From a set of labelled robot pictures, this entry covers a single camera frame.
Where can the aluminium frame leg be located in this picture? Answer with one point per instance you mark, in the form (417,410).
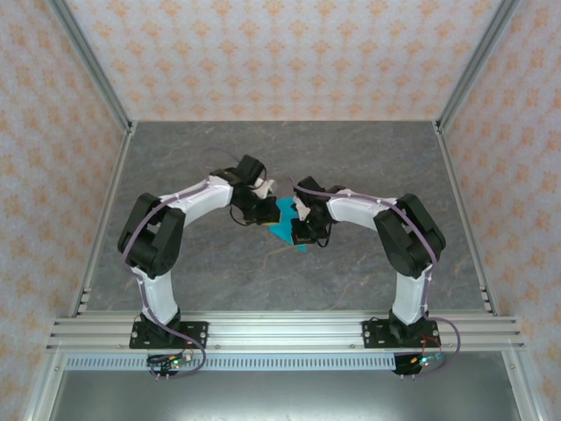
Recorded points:
(519,386)
(44,386)

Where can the aluminium mounting rail beam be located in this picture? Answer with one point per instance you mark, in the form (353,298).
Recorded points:
(285,333)

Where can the blue paper sheet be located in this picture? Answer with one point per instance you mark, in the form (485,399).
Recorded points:
(282,230)

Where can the aluminium table side rail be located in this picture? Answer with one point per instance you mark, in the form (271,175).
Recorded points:
(465,219)
(104,219)

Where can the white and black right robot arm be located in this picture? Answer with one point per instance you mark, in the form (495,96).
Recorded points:
(409,298)

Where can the grey metal shelf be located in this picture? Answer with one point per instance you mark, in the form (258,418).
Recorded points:
(285,394)

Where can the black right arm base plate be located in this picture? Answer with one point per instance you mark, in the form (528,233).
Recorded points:
(372,337)

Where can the circuit board with green light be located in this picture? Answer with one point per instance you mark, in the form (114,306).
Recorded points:
(423,361)
(175,361)

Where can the aluminium frame post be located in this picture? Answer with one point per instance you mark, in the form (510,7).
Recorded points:
(93,66)
(473,66)

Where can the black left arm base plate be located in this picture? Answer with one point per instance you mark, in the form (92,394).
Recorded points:
(197,335)

